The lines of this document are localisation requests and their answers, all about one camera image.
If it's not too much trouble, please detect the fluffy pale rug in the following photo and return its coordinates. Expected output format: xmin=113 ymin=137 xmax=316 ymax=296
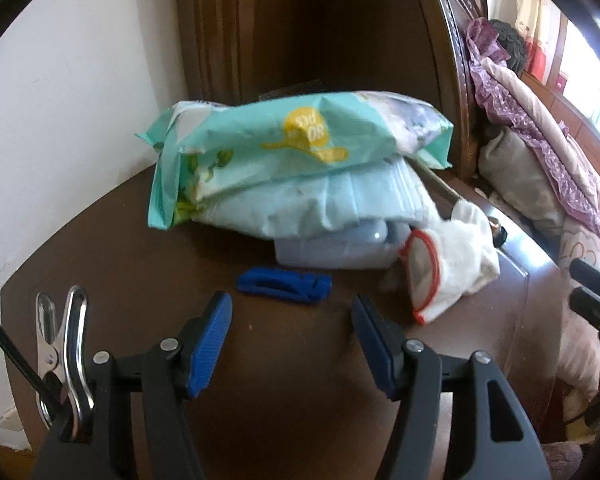
xmin=540 ymin=442 xmax=600 ymax=480

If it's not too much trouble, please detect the black cloth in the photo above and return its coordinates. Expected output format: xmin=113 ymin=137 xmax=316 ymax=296
xmin=490 ymin=19 xmax=528 ymax=71

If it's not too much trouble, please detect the window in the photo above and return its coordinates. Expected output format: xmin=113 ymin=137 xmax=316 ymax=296
xmin=560 ymin=15 xmax=600 ymax=131

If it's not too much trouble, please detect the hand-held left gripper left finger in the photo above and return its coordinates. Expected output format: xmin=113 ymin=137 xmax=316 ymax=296
xmin=35 ymin=290 xmax=233 ymax=480

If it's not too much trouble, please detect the white glove with red trim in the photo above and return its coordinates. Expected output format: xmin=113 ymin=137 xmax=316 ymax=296
xmin=380 ymin=200 xmax=501 ymax=326

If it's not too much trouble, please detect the blue plastic clip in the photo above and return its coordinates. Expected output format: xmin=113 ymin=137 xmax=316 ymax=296
xmin=237 ymin=267 xmax=333 ymax=305

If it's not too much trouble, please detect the green wet wipe packet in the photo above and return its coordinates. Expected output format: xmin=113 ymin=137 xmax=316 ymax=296
xmin=135 ymin=91 xmax=455 ymax=231

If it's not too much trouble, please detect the blue face mask pack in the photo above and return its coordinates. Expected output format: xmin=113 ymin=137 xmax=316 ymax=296
xmin=195 ymin=160 xmax=441 ymax=238

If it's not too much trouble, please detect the brown wooden nightstand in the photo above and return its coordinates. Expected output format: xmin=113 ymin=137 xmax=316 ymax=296
xmin=0 ymin=160 xmax=566 ymax=480

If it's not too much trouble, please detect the purple floral blanket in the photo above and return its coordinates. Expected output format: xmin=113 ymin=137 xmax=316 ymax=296
xmin=466 ymin=17 xmax=600 ymax=261

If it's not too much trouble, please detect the floral curtain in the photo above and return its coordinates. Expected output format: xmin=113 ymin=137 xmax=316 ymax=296
xmin=512 ymin=0 xmax=571 ymax=91

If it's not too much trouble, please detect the black braided cable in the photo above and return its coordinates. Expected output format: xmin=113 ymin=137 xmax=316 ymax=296
xmin=0 ymin=295 xmax=63 ymax=406

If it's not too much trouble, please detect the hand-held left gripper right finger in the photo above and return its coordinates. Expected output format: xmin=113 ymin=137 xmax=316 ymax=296
xmin=351 ymin=294 xmax=551 ymax=480

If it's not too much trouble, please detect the pale blue plastic container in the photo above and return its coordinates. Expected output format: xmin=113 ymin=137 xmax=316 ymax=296
xmin=274 ymin=220 xmax=411 ymax=270

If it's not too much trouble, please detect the grey pillow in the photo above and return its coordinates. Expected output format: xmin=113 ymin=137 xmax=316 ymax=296
xmin=479 ymin=130 xmax=566 ymax=236

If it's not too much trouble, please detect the brown wooden headboard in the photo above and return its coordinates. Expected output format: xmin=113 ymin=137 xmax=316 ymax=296
xmin=175 ymin=0 xmax=491 ymax=181

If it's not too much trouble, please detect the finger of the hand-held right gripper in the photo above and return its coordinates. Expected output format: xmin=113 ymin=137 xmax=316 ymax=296
xmin=569 ymin=257 xmax=600 ymax=288
xmin=569 ymin=287 xmax=600 ymax=331

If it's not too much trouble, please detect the metal spring clip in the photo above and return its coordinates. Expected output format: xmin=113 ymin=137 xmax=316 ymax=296
xmin=35 ymin=285 xmax=93 ymax=433

